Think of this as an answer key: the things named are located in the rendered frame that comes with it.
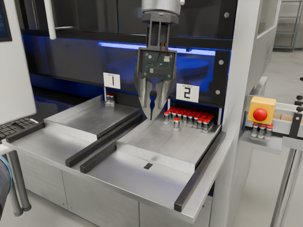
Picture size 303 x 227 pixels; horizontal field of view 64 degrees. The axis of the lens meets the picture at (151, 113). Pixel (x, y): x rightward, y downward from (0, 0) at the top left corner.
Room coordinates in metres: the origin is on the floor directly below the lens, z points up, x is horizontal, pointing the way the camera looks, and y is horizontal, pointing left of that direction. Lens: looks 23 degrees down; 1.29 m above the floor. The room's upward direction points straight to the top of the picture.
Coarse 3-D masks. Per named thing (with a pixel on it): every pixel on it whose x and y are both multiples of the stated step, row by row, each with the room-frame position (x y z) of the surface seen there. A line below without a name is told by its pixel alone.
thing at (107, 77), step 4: (104, 76) 1.01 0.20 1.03; (108, 76) 1.00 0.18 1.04; (116, 76) 0.98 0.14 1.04; (104, 80) 1.01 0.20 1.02; (108, 80) 1.00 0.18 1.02; (112, 80) 0.99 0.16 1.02; (116, 80) 0.98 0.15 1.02; (104, 84) 1.01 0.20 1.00; (108, 84) 1.00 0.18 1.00; (112, 84) 0.99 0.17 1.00; (116, 84) 0.98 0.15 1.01
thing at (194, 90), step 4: (180, 84) 0.84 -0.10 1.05; (184, 84) 0.83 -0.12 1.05; (180, 88) 0.84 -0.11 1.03; (192, 88) 0.82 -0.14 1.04; (196, 88) 0.81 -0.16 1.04; (176, 92) 0.85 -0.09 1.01; (180, 92) 0.84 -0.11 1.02; (192, 92) 0.82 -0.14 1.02; (196, 92) 0.81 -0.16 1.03; (176, 96) 0.85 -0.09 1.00; (180, 96) 0.84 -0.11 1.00; (188, 96) 0.82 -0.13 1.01; (192, 96) 0.82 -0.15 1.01; (196, 96) 0.81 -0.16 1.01; (188, 100) 0.82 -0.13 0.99; (192, 100) 0.82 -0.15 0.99; (196, 100) 0.81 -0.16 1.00
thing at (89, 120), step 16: (96, 96) 1.09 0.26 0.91; (64, 112) 0.91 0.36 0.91; (80, 112) 0.98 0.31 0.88; (96, 112) 0.98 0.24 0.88; (112, 112) 0.98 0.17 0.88; (128, 112) 0.98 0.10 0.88; (48, 128) 0.82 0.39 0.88; (64, 128) 0.78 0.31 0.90; (80, 128) 0.82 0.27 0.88; (96, 128) 0.82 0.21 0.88; (112, 128) 0.78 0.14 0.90
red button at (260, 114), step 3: (258, 108) 0.70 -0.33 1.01; (261, 108) 0.69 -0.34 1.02; (255, 111) 0.69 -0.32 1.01; (258, 111) 0.68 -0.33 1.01; (261, 111) 0.68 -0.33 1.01; (264, 111) 0.68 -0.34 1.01; (255, 114) 0.68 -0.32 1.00; (258, 114) 0.68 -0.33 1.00; (261, 114) 0.67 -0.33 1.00; (264, 114) 0.67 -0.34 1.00; (255, 117) 0.68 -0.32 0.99; (258, 117) 0.68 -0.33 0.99; (261, 117) 0.67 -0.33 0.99; (264, 117) 0.67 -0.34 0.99; (258, 120) 0.68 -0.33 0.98; (261, 120) 0.67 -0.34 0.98
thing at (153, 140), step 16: (160, 112) 0.92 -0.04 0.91; (144, 128) 0.81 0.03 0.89; (160, 128) 0.82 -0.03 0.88; (192, 128) 0.82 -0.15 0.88; (128, 144) 0.64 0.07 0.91; (144, 144) 0.70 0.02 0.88; (160, 144) 0.70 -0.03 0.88; (176, 144) 0.70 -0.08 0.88; (192, 144) 0.70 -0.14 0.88; (208, 144) 0.64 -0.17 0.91; (160, 160) 0.59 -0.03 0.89; (176, 160) 0.56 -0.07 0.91; (192, 160) 0.61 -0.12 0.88
